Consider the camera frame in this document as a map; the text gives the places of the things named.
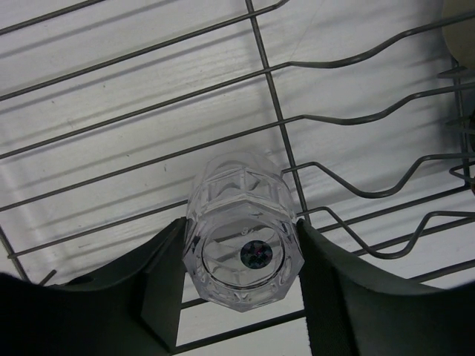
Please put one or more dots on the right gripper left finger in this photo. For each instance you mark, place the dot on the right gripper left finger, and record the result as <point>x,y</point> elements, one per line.
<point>130,306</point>

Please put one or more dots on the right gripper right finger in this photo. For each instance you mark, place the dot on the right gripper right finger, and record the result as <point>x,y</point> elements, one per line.
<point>355,308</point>

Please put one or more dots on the dark blue small cup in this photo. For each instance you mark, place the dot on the dark blue small cup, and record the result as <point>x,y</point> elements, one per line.
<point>469,143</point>

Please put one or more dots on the black wire dish rack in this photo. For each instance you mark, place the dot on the black wire dish rack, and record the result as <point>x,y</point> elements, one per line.
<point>110,109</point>

